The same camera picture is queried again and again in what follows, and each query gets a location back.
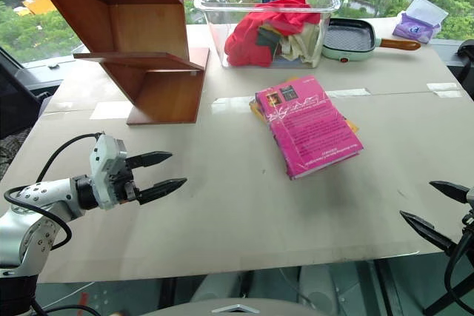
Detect pink book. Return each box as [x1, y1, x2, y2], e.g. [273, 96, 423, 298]
[254, 75, 364, 181]

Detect purple wet wipes pack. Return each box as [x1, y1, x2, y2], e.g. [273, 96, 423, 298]
[392, 0, 449, 45]

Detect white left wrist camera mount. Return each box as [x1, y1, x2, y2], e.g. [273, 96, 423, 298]
[89, 134, 129, 210]

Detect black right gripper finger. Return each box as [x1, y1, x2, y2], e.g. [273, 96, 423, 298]
[399, 210, 459, 257]
[429, 180, 470, 205]

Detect mint green grill pan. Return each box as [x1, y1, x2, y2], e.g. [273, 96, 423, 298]
[321, 18, 422, 64]

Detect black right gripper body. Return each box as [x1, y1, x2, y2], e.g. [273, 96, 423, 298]
[461, 208, 474, 239]

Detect yellow structure outside window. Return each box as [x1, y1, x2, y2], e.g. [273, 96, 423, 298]
[13, 0, 57, 18]

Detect red cloth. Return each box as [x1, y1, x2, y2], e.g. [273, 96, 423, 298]
[224, 0, 322, 68]

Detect clear tape strip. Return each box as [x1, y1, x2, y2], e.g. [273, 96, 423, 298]
[210, 96, 257, 115]
[426, 81, 462, 93]
[325, 87, 372, 99]

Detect wooden shelf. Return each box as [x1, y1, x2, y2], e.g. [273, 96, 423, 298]
[21, 0, 210, 126]

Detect cream cloth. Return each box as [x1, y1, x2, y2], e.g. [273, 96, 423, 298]
[276, 22, 321, 69]

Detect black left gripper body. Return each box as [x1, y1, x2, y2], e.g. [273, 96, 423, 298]
[110, 158, 142, 205]

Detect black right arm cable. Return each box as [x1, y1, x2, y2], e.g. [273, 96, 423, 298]
[444, 229, 474, 316]

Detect dark green cloth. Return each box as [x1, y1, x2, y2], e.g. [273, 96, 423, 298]
[256, 26, 281, 55]

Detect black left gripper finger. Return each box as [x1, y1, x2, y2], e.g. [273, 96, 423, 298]
[136, 178, 188, 206]
[125, 151, 173, 170]

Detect black table leg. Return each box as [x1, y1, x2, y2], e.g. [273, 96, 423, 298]
[373, 256, 405, 316]
[158, 276, 178, 310]

